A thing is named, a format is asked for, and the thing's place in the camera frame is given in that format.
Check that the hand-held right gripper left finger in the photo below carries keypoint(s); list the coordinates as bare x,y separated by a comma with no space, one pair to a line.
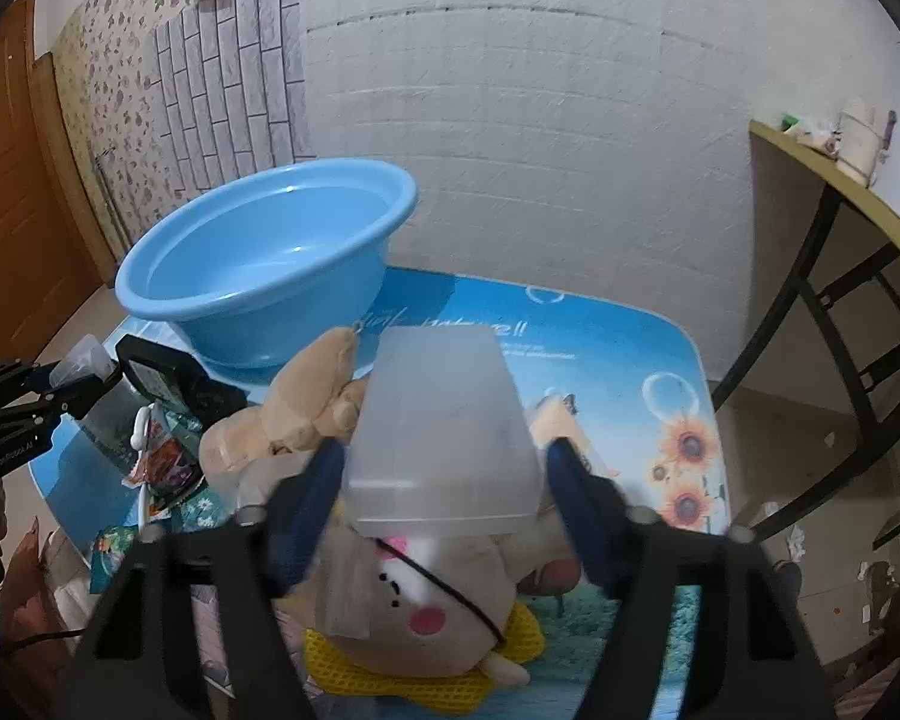
313,514

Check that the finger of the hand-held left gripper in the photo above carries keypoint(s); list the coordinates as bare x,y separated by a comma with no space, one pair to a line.
7,381
60,401

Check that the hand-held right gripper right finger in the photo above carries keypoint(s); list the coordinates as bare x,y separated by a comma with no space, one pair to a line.
579,521

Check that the clear plastic bag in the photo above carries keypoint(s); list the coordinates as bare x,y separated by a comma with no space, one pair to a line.
109,420

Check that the teal snack packet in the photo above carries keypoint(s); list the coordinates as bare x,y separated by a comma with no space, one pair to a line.
204,508

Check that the black bottle green label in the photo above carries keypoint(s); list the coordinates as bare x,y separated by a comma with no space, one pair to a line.
172,382

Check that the red snack packet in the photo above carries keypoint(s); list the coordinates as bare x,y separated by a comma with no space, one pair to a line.
166,465

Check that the translucent plastic toothpick box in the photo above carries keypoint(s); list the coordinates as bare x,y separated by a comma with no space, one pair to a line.
442,427

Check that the beige plush toy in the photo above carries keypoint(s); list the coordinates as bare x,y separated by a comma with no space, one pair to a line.
435,615

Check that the yellow mesh bag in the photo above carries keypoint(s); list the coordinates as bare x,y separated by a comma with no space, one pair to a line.
420,690

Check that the blue plastic basin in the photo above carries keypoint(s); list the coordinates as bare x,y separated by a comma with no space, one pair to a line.
270,255

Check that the green snack packet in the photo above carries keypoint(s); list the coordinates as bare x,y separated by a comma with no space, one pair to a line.
112,556

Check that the orange wooden door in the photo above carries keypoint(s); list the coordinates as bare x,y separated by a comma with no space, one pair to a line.
15,202

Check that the thin metal pole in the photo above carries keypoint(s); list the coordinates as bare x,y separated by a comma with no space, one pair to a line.
112,202

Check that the white roll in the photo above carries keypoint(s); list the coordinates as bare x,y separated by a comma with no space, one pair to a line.
864,142

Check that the desk with black frame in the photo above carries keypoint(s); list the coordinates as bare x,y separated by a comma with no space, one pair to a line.
832,187

